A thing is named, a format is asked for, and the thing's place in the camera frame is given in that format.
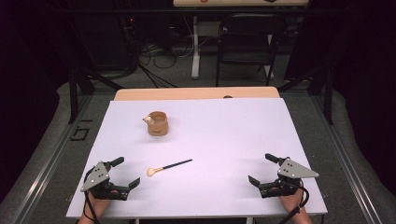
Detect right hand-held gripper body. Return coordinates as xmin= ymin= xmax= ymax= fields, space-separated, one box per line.
xmin=259 ymin=157 xmax=320 ymax=199

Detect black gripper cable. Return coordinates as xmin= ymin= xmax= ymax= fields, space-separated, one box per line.
xmin=277 ymin=186 xmax=310 ymax=224
xmin=82 ymin=167 xmax=101 ymax=224

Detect black floor cables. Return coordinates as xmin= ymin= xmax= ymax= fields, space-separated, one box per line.
xmin=136 ymin=42 xmax=180 ymax=89

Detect person's left hand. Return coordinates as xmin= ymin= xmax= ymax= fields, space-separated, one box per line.
xmin=85 ymin=190 xmax=112 ymax=217

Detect white table leg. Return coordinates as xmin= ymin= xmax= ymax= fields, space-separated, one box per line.
xmin=191 ymin=16 xmax=201 ymax=79

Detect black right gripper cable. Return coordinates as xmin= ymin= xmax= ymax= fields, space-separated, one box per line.
xmin=277 ymin=186 xmax=310 ymax=224

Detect aluminium floor rail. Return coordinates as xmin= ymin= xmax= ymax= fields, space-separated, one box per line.
xmin=11 ymin=95 xmax=92 ymax=224
xmin=312 ymin=95 xmax=386 ymax=224

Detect black metal stand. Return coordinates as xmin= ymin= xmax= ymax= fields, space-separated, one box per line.
xmin=277 ymin=65 xmax=334 ymax=126
xmin=68 ymin=66 xmax=124 ymax=124

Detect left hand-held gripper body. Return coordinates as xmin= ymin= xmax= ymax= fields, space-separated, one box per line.
xmin=80 ymin=161 xmax=131 ymax=201

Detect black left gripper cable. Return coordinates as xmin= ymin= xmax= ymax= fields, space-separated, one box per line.
xmin=82 ymin=167 xmax=101 ymax=224

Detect light wooden table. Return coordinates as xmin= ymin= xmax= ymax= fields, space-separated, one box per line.
xmin=113 ymin=86 xmax=281 ymax=102

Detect black-handled brush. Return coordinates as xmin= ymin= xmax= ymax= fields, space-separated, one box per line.
xmin=146 ymin=159 xmax=193 ymax=177

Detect black folding chair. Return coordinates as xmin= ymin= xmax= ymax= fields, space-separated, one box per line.
xmin=215 ymin=13 xmax=288 ymax=88

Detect person's right hand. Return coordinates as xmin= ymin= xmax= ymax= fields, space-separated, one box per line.
xmin=279 ymin=188 xmax=305 ymax=215

